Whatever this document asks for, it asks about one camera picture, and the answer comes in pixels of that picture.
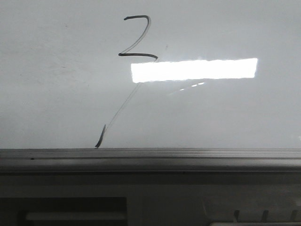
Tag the white whiteboard surface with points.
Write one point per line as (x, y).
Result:
(153, 73)

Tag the grey plastic base housing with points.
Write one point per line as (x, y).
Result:
(151, 199)

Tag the grey aluminium whiteboard frame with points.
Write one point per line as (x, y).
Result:
(63, 160)

